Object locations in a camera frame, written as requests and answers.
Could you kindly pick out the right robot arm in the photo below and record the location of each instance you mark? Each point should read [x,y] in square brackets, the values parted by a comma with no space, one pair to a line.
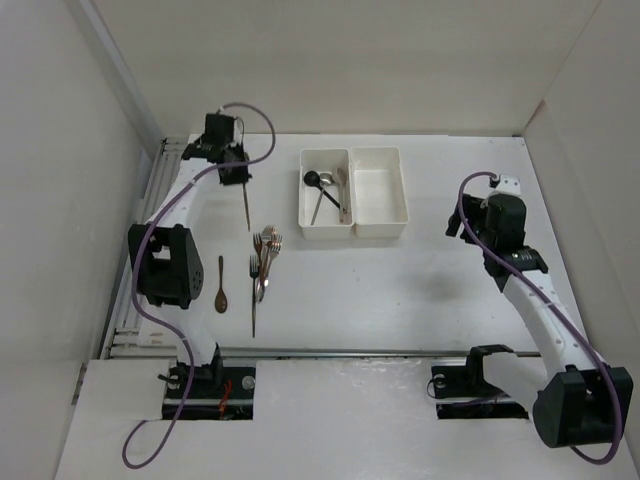
[580,400]

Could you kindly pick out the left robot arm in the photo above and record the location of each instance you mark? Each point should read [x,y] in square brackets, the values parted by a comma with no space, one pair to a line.
[168,272]

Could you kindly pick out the white right plastic container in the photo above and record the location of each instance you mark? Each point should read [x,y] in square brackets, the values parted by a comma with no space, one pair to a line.
[379,201]

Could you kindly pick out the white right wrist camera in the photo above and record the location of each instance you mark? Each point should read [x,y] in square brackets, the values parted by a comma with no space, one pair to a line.
[505,184]

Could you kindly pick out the aluminium rail left side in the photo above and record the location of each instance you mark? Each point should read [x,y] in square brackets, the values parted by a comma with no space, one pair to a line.
[122,322]

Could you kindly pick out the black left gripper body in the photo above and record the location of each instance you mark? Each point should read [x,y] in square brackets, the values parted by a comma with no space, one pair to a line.
[239,175]

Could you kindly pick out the aluminium rail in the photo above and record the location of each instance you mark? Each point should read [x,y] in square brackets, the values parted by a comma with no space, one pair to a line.
[316,354]
[122,322]

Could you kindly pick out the brown wooden spoon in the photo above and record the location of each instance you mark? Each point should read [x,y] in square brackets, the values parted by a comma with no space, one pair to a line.
[220,301]

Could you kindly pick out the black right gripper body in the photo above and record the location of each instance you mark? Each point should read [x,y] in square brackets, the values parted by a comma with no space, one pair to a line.
[476,214]

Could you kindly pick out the aluminium rail front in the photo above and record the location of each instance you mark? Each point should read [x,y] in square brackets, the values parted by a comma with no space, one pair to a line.
[316,354]

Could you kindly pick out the brown wooden fork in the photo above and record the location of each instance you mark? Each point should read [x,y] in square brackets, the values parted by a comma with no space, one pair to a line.
[246,206]

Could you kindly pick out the silver fork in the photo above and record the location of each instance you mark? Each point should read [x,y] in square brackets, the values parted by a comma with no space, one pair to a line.
[267,231]

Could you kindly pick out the black metal fork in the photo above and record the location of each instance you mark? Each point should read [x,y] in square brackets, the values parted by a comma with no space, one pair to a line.
[254,275]

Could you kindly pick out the white plastic container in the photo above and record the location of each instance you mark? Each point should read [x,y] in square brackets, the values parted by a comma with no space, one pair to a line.
[327,226]
[379,201]

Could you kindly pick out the silver spoon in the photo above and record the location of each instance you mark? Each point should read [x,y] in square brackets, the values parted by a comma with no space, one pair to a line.
[325,180]

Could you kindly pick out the light wooden spoon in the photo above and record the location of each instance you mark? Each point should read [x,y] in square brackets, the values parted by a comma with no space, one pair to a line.
[340,177]

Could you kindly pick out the copper fork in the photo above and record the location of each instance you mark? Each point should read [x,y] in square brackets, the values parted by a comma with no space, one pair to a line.
[272,257]

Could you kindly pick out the black spoon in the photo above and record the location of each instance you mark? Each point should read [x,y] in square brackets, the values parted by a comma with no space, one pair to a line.
[311,178]

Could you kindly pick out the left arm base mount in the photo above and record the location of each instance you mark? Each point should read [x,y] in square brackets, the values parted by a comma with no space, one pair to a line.
[229,397]

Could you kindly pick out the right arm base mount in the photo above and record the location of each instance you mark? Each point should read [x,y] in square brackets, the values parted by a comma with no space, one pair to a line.
[461,392]

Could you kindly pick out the white left plastic container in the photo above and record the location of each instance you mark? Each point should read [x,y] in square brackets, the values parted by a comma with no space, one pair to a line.
[327,226]

